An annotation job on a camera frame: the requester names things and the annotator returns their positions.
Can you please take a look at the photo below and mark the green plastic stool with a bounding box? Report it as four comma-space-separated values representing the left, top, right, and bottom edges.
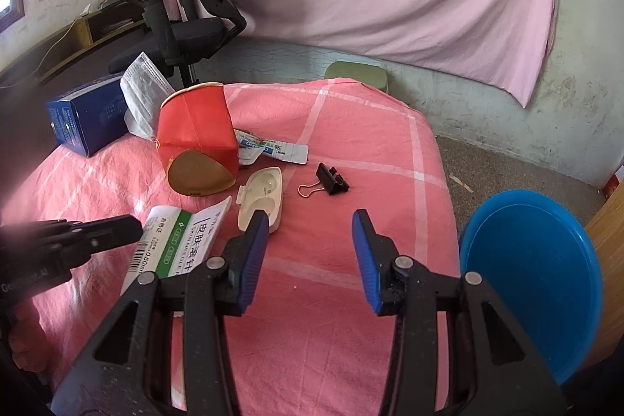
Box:
324, 61, 389, 95

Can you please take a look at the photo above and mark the blue plastic bucket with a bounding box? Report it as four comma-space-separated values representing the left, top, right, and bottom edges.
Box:
459, 189, 605, 386

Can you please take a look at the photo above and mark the green white medicine box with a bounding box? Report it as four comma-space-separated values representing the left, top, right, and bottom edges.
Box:
119, 196, 234, 297

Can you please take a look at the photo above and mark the wooden cabinet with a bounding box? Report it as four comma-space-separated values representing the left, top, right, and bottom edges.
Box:
582, 192, 624, 368

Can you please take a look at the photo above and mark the white blue tube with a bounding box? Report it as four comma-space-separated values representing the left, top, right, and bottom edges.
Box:
234, 128, 310, 166

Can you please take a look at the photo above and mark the white contact lens case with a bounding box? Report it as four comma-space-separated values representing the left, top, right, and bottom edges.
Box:
236, 167, 284, 234

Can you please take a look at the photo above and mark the red paper cup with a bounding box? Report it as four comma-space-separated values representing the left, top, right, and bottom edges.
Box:
156, 81, 239, 196

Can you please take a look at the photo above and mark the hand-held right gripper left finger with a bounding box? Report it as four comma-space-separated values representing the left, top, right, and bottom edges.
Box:
51, 210, 270, 416

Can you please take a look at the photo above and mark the white face mask packet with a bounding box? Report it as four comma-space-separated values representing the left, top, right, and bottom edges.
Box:
119, 51, 176, 140

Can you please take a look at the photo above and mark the wooden desk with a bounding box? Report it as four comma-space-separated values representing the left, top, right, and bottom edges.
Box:
0, 0, 152, 88

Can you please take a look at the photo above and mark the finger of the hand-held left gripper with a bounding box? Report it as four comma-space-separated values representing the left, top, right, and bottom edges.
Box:
63, 214, 144, 271

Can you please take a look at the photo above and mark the dark blue cardboard box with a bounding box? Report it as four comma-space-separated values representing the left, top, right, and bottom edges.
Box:
45, 74, 135, 158

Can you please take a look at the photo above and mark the pink checked tablecloth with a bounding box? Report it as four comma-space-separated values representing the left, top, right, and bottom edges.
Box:
10, 77, 461, 416

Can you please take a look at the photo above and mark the black binder clip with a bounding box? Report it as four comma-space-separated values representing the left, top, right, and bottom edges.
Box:
298, 163, 350, 198

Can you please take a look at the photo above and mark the red box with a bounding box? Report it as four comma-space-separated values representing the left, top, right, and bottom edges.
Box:
603, 172, 624, 197

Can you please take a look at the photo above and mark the wooden stick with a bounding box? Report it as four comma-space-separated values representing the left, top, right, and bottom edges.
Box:
448, 173, 475, 193

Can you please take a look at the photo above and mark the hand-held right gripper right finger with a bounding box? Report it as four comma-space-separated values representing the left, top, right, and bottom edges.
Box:
352, 209, 569, 416

